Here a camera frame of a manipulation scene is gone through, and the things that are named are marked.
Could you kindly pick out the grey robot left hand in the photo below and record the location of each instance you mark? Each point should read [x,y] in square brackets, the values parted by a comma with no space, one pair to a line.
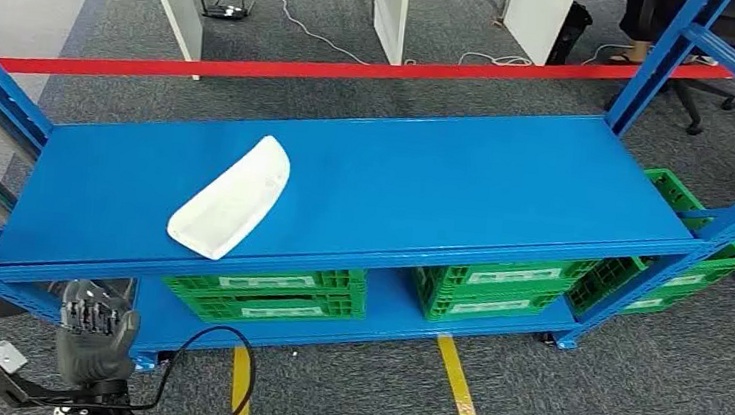
[96,348]

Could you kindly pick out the white curved plastic part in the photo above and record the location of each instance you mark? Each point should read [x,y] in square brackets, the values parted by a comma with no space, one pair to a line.
[235,201]

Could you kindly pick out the blue metal shelf rack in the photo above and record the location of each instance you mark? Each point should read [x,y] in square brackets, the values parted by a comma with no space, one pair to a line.
[409,183]

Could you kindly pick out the yellow floor tape outline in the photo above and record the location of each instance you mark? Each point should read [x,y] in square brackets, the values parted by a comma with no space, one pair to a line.
[453,373]

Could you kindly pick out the red barrier belt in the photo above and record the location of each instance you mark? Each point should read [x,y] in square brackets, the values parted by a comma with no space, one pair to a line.
[286,69]

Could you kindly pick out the black router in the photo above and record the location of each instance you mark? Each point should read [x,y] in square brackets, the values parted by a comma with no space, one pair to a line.
[225,12]

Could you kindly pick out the black bag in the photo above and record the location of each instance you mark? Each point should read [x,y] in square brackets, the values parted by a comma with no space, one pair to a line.
[569,34]

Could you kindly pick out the person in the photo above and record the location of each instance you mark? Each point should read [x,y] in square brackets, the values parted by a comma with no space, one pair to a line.
[637,17]

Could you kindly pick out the white office desk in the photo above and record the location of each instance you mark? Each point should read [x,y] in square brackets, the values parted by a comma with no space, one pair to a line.
[391,15]

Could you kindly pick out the white desk side panel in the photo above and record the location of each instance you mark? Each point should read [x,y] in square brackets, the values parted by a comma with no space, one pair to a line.
[534,14]

